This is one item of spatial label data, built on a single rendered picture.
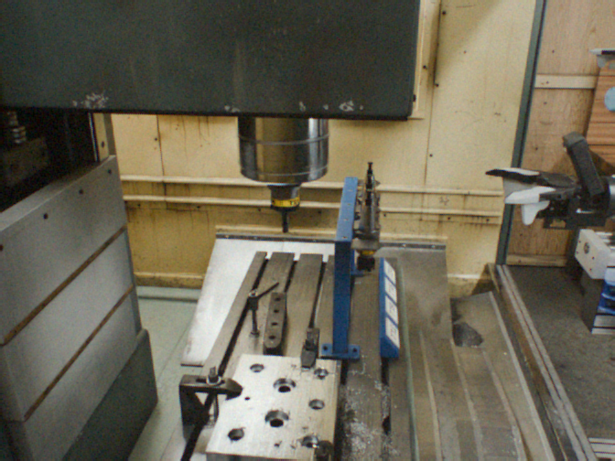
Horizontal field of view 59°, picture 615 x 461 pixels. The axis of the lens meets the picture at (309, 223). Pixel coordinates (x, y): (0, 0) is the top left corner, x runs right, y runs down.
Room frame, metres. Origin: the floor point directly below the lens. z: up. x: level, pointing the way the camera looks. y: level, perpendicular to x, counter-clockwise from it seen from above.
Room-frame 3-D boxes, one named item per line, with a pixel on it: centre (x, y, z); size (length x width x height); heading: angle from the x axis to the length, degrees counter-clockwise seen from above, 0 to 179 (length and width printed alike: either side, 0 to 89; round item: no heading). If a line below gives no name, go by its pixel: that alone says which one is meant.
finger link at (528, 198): (0.85, -0.37, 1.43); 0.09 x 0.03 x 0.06; 121
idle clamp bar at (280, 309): (1.22, 0.09, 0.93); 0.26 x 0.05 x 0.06; 178
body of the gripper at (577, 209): (0.90, -0.46, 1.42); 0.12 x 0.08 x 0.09; 85
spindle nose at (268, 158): (0.91, 0.04, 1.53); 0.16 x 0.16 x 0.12
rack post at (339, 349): (1.15, -0.08, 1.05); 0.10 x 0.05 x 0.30; 83
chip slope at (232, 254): (1.56, -0.03, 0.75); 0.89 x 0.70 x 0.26; 83
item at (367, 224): (1.20, -0.14, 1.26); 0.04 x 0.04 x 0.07
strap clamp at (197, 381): (0.91, 0.21, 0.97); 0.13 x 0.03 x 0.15; 83
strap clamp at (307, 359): (1.05, 0.00, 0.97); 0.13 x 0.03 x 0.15; 173
